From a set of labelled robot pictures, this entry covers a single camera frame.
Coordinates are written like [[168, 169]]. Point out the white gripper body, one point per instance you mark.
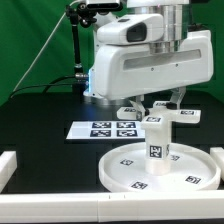
[[126, 71]]

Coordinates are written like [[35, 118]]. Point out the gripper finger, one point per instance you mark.
[[176, 97], [138, 105]]

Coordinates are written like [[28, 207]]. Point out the white cross-shaped table base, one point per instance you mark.
[[160, 116]]

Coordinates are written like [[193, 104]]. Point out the white round table top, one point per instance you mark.
[[128, 169]]

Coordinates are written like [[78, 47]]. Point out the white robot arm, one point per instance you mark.
[[175, 14]]

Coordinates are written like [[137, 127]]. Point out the white fiducial marker sheet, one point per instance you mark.
[[105, 130]]

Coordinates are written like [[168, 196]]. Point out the black camera stand pole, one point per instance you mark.
[[79, 74]]

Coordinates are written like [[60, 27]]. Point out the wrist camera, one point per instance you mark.
[[132, 29]]

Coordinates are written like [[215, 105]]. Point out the overhead camera on stand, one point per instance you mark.
[[101, 6]]

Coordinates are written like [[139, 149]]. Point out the white front border rail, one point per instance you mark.
[[106, 207]]

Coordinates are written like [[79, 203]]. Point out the white left border rail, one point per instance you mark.
[[8, 165]]

